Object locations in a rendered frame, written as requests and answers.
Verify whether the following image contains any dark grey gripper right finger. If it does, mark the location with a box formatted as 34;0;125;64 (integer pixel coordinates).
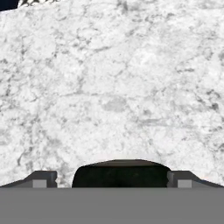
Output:
166;170;224;189

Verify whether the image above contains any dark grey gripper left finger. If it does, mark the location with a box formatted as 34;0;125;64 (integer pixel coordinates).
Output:
0;170;59;189

